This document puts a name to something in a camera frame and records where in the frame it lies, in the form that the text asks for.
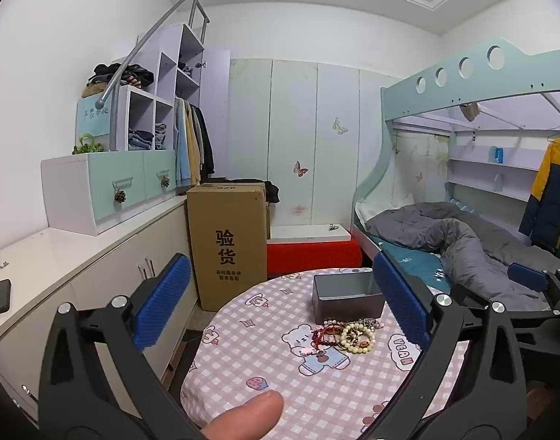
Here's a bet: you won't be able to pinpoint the silver chain necklace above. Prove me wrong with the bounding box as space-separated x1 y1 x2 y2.
323 316 386 332

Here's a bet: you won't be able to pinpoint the left hand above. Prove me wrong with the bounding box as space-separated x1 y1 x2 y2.
201 390 284 440

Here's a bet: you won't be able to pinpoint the yellow navy jacket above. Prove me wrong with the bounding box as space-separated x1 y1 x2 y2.
519 137 560 258

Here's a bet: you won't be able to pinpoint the grey quilt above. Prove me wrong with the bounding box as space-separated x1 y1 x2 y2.
365 202 560 311

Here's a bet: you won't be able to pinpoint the teal bed sheet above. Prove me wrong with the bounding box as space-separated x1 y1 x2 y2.
371 235 452 294

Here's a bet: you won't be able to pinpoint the cream low cabinet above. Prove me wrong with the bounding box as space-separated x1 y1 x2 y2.
0 197 190 419

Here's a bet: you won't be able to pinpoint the small blue box on shelf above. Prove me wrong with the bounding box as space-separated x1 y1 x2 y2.
489 146 504 164

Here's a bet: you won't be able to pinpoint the pink checkered bear tablecloth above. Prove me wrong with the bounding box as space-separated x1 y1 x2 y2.
181 270 420 439

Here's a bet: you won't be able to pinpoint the grey metal tin box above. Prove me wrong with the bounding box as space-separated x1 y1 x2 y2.
312 271 385 325

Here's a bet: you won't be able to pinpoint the pine cone drawer ornament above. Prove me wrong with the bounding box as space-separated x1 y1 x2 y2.
114 190 126 204

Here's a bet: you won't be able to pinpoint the mint drawer unit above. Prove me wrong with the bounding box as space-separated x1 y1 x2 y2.
41 150 175 237

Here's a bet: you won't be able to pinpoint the tall brown cardboard box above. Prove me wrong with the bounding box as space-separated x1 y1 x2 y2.
186 183 268 312

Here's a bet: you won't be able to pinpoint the red storage bench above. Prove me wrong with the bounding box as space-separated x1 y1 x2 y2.
267 224 363 278

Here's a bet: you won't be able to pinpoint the green plant decoration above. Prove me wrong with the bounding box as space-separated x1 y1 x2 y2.
72 133 104 155

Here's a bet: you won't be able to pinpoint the hanging clothes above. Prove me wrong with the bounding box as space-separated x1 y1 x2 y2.
174 98 215 190

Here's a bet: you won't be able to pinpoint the black clothing behind box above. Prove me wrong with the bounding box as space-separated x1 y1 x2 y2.
233 179 280 204

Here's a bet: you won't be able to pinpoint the lilac cubby shelf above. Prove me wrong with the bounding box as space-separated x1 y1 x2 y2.
116 23 230 177

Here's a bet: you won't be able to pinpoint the white wardrobe doors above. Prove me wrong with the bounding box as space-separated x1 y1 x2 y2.
222 59 396 227

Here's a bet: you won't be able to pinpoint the grey metal handrail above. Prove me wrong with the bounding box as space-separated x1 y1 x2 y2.
95 0 210 151

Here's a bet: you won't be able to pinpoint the pile of dark clothes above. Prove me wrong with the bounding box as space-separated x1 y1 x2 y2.
87 63 154 88

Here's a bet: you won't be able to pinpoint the mint green bunk bed frame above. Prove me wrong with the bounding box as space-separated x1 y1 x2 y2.
353 39 560 245

